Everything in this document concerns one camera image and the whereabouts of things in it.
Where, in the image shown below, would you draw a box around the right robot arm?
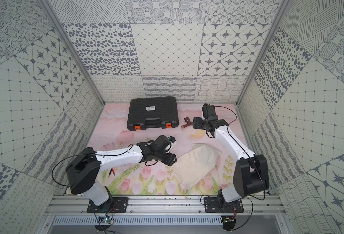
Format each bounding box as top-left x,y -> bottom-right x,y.
193,103 -> 270,209

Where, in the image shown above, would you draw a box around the beige cloth soil bag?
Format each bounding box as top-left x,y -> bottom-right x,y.
172,143 -> 221,190

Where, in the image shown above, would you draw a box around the aluminium mounting rail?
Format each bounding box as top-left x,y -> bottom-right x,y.
46,196 -> 286,215

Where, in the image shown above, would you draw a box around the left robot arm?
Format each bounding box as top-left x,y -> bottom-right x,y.
66,135 -> 177,206

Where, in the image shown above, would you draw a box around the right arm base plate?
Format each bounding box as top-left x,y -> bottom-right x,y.
201,197 -> 244,213

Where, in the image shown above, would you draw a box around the black plastic tool case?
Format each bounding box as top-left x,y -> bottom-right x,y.
127,96 -> 179,131

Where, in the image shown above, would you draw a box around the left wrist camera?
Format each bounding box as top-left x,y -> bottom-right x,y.
166,136 -> 176,144

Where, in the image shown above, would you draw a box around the green circuit board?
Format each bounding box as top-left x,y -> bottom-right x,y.
98,216 -> 114,225

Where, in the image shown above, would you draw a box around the red and black clip leads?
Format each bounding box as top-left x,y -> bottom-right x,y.
108,168 -> 115,177

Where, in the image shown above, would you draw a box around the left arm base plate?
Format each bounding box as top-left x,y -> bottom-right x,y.
87,197 -> 129,214

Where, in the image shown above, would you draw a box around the right black controller box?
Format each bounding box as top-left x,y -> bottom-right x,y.
221,215 -> 236,232

